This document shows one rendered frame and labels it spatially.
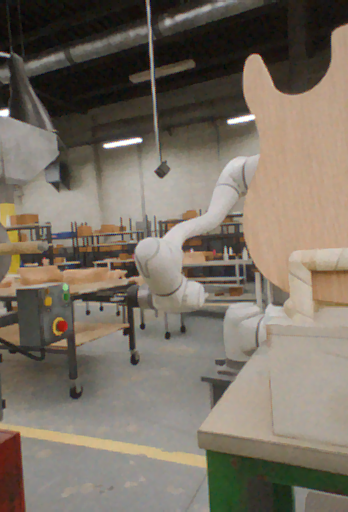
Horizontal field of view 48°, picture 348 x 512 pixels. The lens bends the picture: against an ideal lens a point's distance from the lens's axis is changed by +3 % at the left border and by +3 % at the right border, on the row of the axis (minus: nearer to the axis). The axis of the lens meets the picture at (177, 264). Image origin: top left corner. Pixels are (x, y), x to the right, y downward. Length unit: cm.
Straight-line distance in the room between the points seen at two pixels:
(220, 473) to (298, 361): 23
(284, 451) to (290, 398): 7
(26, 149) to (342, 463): 85
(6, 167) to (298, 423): 74
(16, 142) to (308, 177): 63
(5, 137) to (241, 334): 105
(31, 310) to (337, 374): 102
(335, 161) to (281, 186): 8
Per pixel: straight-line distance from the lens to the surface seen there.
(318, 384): 63
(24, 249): 108
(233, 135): 1257
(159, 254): 103
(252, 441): 66
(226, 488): 73
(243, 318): 153
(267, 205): 64
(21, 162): 96
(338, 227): 63
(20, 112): 118
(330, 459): 65
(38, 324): 137
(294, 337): 61
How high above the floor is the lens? 123
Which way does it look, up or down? 3 degrees down
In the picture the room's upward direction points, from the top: 4 degrees counter-clockwise
